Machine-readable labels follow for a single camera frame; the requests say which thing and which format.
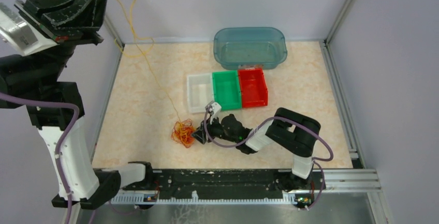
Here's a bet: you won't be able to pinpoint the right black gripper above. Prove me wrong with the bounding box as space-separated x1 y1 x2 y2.
191 114 238 144

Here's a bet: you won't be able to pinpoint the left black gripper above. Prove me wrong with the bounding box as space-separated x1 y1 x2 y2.
11 0 111 86

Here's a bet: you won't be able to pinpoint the orange yellow cables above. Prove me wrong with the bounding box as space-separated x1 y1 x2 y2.
171 118 197 149

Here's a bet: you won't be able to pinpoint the yellow cable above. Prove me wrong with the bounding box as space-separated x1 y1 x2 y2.
91 0 182 122

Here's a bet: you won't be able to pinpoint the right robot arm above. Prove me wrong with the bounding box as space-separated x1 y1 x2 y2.
191 108 321 191

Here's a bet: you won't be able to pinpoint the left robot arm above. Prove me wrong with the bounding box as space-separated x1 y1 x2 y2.
1 0 155 210

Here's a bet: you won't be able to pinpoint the white plastic bin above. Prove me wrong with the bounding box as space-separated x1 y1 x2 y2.
186 73 214 114

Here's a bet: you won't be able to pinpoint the green plastic bin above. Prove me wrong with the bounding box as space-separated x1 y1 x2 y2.
212 70 242 111

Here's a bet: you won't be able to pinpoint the red plastic bin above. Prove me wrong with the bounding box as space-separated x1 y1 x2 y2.
238 68 268 108

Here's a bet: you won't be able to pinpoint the blue transparent plastic tub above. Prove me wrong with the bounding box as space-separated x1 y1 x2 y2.
213 27 288 70

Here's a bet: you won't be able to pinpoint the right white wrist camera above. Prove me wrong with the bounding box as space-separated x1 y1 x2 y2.
204 101 222 124

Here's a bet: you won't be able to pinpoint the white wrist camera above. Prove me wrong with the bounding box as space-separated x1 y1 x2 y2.
204 101 222 124
1 3 57 56

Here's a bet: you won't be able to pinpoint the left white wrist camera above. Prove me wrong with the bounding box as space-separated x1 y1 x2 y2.
1 3 57 56

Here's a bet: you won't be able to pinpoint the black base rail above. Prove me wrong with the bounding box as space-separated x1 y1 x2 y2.
71 168 382 205

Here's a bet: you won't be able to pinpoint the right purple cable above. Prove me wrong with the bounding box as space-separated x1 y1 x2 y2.
203 109 334 211

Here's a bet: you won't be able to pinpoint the purple cable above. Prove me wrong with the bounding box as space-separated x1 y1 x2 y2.
203 109 334 211
0 92 97 224

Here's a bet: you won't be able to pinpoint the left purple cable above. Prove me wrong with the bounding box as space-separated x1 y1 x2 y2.
0 92 97 224

